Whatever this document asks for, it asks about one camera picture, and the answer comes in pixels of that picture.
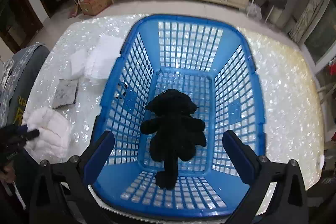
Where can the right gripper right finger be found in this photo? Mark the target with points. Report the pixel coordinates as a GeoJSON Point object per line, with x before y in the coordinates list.
{"type": "Point", "coordinates": [276, 191]}

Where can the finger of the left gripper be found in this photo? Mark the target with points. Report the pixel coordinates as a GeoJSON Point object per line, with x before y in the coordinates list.
{"type": "Point", "coordinates": [26, 134]}

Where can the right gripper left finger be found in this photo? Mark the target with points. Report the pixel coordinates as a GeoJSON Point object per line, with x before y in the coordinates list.
{"type": "Point", "coordinates": [68, 181]}

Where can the white fluffy cloth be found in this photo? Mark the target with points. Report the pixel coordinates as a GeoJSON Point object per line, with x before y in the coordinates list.
{"type": "Point", "coordinates": [54, 135]}

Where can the white waffle towel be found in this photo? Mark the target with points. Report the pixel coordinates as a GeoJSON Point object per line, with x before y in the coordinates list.
{"type": "Point", "coordinates": [102, 58]}

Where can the black plush teddy bear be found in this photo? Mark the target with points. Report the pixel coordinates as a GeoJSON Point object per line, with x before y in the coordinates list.
{"type": "Point", "coordinates": [176, 133]}

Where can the grey square cloth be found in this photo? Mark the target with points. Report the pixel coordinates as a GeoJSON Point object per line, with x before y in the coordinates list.
{"type": "Point", "coordinates": [65, 94]}

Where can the small white folded cloth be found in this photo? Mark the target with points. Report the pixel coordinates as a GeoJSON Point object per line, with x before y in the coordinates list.
{"type": "Point", "coordinates": [78, 62]}

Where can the brown cardboard box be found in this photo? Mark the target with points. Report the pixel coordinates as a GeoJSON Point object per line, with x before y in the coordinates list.
{"type": "Point", "coordinates": [94, 7]}

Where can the blue plastic laundry basket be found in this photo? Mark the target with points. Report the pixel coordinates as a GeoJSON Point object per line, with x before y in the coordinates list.
{"type": "Point", "coordinates": [179, 84]}

